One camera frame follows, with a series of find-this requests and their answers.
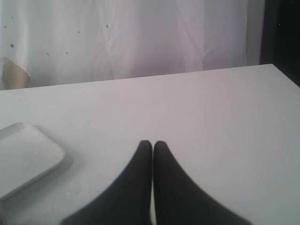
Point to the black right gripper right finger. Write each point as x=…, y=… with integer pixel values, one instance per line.
x=179, y=201

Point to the white rectangular tray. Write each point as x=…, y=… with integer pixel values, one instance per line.
x=26, y=154

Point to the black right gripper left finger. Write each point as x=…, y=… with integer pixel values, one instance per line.
x=127, y=200

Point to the white backdrop sheet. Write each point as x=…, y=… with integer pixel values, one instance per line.
x=51, y=42

